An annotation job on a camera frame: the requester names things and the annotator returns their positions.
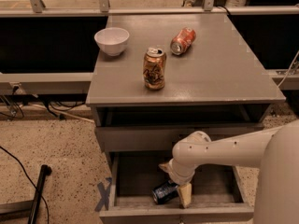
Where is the grey drawer cabinet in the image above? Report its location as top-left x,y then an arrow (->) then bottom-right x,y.
85,13 -> 287,224

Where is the gold brown upright can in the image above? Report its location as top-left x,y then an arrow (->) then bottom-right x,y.
143,47 -> 166,91

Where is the black metal stand leg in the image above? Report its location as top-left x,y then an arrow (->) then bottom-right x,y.
0,164 -> 53,224

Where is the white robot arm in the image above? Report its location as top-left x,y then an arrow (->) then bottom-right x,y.
160,120 -> 299,224

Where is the black floor cable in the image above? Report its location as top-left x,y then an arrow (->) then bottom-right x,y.
0,145 -> 50,224

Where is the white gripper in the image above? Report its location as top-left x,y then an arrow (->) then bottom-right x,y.
159,159 -> 196,208

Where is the white bowl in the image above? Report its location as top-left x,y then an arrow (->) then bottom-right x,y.
94,27 -> 130,56

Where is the grey top drawer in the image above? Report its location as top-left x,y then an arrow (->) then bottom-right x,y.
95,123 -> 263,152

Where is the cable bundle under rail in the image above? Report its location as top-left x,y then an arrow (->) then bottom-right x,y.
0,83 -> 94,123

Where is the orange soda can lying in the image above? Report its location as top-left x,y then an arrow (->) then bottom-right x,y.
170,27 -> 196,55

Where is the blue pepsi can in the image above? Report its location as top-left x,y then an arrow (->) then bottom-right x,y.
152,180 -> 178,204

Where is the grey open middle drawer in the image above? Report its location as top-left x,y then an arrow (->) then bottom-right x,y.
99,151 -> 253,224

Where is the grey metal railing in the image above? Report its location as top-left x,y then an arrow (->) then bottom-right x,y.
0,0 -> 299,95

